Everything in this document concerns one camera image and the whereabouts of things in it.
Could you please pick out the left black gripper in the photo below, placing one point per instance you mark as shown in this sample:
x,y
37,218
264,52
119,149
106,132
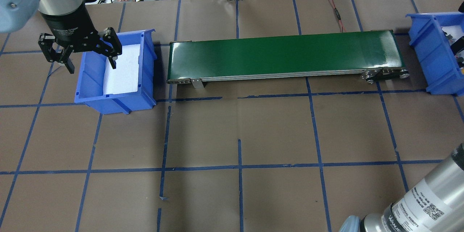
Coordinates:
x,y
71,28

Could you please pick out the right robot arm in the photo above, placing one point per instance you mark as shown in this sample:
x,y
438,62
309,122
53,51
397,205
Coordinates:
x,y
434,204

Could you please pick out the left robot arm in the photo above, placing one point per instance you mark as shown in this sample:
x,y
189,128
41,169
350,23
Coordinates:
x,y
16,13

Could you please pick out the blue bin left side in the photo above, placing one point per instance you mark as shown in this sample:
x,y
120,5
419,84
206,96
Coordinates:
x,y
89,88

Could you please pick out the blue bin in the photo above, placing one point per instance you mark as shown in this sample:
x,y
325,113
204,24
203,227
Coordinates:
x,y
89,88
438,63

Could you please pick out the white foam pad left bin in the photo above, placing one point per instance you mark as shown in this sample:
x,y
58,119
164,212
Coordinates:
x,y
124,79

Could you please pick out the white foam pad bin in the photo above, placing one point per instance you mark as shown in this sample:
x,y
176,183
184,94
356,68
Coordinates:
x,y
124,79
455,38

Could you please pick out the green conveyor belt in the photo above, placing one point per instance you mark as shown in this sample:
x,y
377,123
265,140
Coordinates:
x,y
374,55

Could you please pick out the blue bin right side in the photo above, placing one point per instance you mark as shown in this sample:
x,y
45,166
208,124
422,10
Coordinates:
x,y
438,63

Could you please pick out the white foam pad right bin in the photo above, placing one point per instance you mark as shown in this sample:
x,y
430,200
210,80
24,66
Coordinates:
x,y
455,38

